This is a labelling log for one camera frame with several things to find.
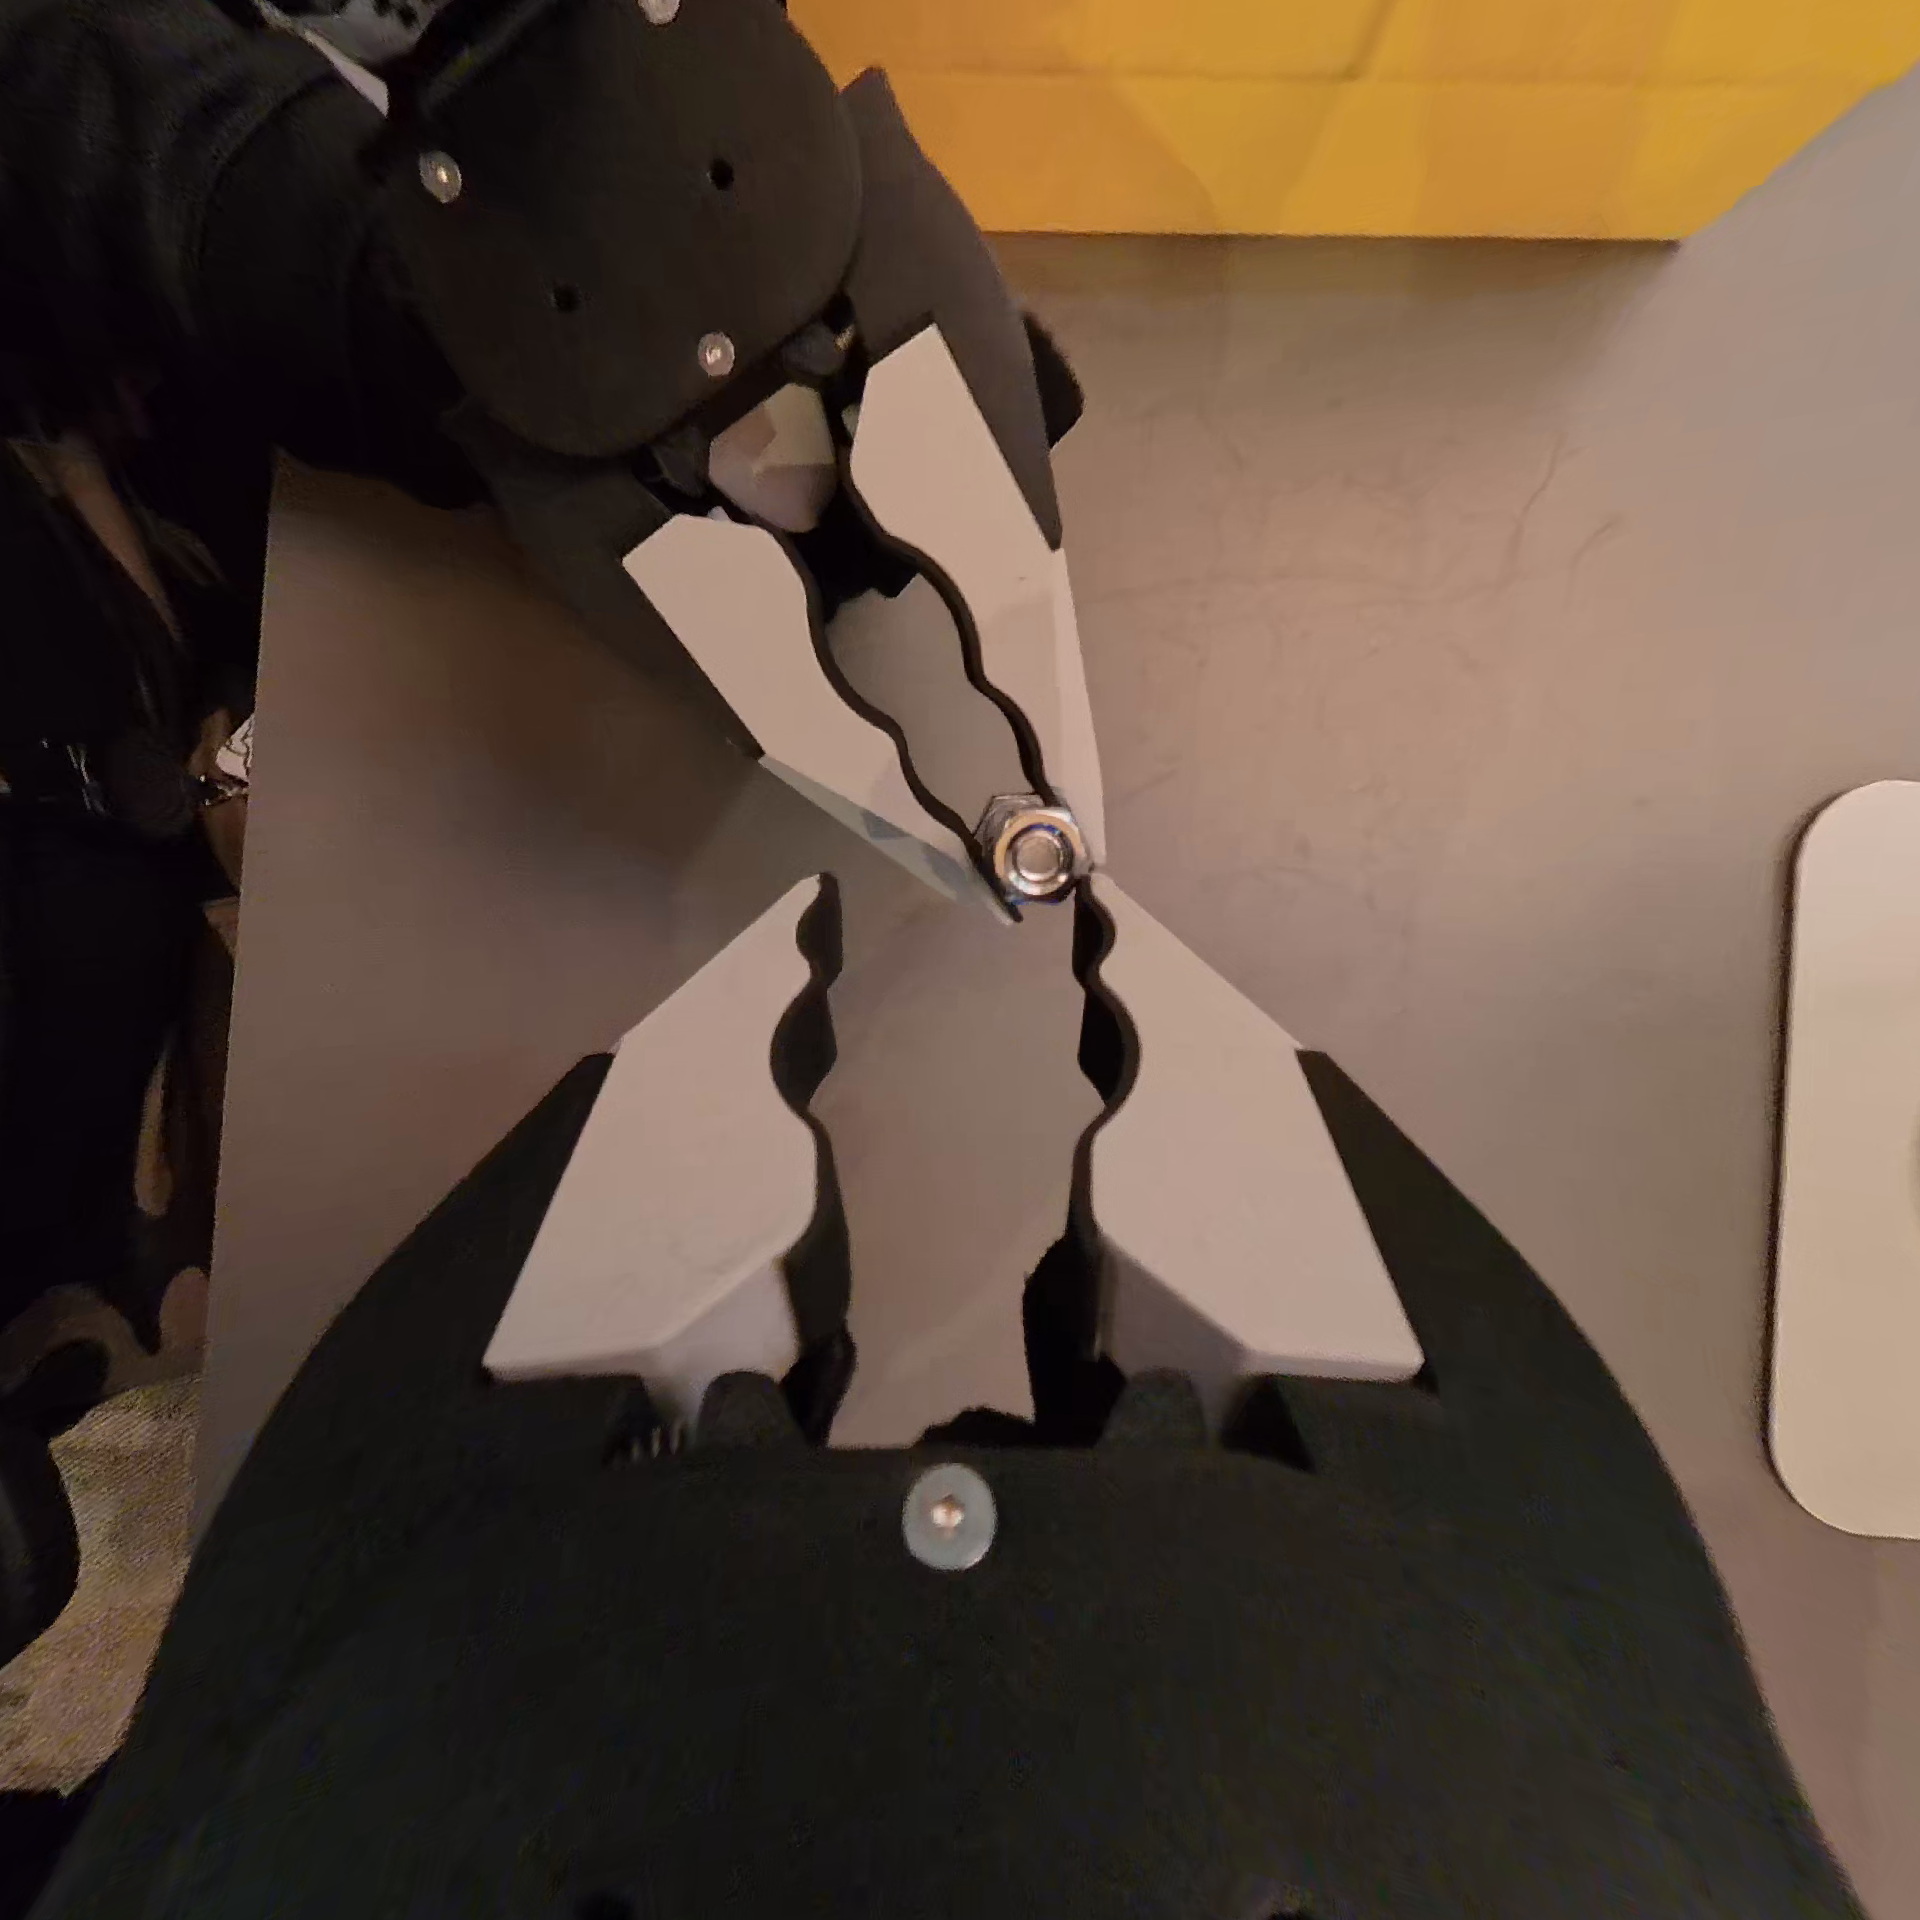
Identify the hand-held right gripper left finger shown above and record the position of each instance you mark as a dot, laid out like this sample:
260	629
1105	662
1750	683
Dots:
662	1202

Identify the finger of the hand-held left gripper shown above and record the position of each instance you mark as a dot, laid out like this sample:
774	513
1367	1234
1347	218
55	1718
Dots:
735	617
1004	570

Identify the yellow plastic bin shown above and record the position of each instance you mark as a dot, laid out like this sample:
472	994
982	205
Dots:
1350	107

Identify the silver hex nut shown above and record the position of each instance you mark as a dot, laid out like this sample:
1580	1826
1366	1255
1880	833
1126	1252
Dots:
996	866

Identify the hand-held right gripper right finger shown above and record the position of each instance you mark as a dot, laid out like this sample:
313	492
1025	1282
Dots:
1243	1202

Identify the person's left hand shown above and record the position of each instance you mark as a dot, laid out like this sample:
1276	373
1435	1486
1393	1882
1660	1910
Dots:
241	254

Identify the white stand with clear arms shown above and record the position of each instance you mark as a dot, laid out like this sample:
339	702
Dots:
1860	1172

